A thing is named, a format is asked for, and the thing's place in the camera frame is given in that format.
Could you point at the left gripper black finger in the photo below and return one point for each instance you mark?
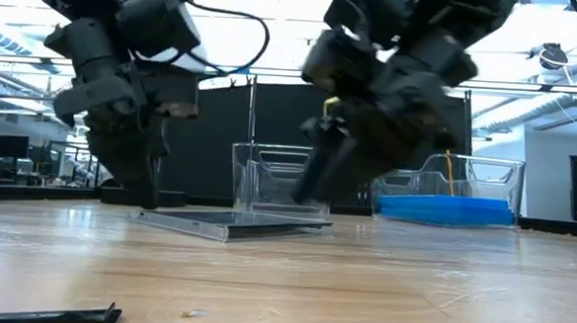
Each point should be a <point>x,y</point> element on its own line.
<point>130,163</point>

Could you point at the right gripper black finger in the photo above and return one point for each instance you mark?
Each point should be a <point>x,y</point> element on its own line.
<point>325,163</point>

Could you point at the clear plastic storage bin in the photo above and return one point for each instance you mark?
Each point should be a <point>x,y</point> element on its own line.
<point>268,180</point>
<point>518,193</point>

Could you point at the clear jewel case black tray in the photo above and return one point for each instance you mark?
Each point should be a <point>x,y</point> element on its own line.
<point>246,221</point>

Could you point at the blue plastic disc case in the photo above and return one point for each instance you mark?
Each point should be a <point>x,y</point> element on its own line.
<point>444,219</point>
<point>444,210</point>
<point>445,201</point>

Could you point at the yellow gripper tag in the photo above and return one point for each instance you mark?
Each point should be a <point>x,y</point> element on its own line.
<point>330,104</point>

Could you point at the black partition curtain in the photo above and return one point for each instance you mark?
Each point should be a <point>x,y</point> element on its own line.
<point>271,116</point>

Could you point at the black computer monitor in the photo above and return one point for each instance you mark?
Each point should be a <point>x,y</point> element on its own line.
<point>11,146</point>

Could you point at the small plastic scrap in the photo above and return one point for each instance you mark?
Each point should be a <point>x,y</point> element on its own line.
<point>194,314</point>

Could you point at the black plastic strip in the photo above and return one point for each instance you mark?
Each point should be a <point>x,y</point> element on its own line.
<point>38,317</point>

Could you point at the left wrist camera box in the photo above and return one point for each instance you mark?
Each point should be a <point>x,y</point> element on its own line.
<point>157,21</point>

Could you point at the black aluminium table frame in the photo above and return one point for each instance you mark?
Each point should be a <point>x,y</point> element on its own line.
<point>20,192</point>

